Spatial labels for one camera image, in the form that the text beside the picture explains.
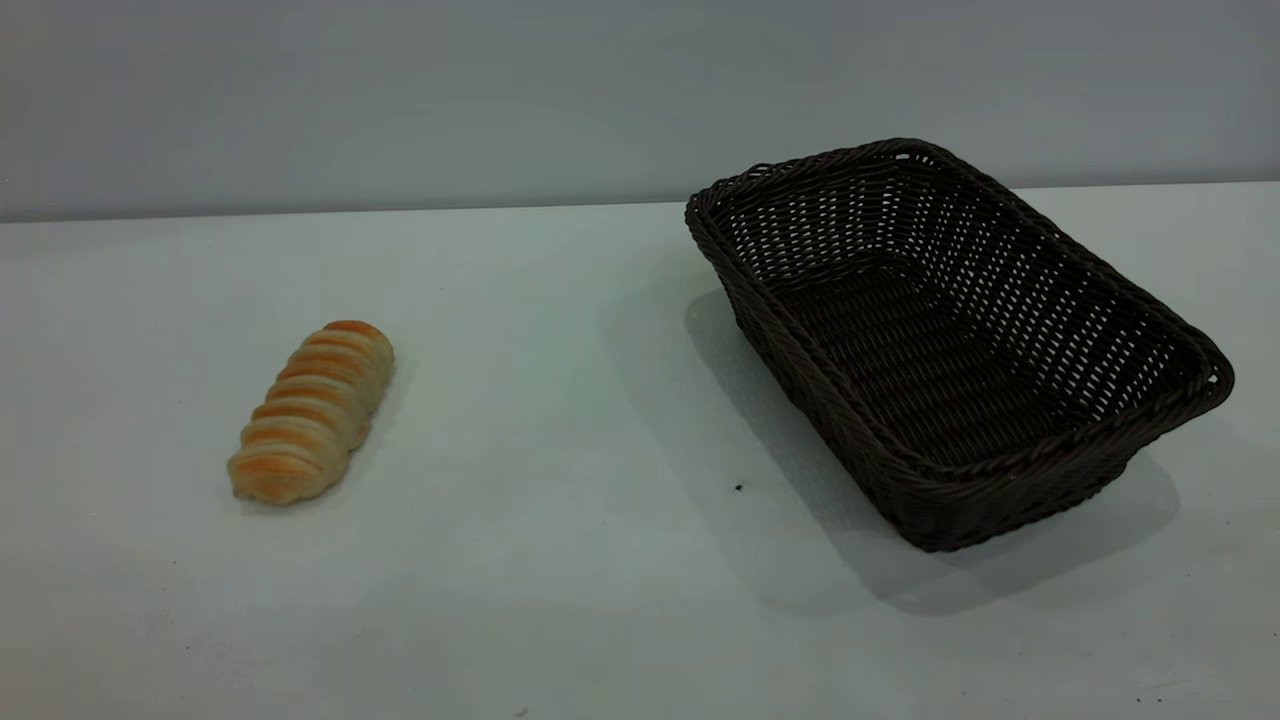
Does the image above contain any dark brown woven wicker basket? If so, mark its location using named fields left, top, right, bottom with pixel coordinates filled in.
left=685, top=138, right=1236, bottom=553

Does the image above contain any twisted golden bread roll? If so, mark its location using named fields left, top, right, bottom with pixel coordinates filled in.
left=227, top=320, right=395, bottom=506

